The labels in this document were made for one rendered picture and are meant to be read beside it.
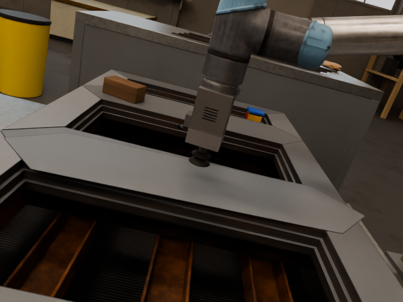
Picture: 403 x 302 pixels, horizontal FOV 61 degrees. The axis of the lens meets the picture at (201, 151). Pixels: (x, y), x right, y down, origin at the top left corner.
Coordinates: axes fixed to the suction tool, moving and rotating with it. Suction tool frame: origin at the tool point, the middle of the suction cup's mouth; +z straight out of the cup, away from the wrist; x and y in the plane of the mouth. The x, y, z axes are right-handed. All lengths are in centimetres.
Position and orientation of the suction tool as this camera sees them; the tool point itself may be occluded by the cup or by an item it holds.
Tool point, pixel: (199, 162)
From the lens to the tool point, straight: 67.0
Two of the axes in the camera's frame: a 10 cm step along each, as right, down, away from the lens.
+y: -1.8, 3.4, -9.2
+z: -2.4, 8.9, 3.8
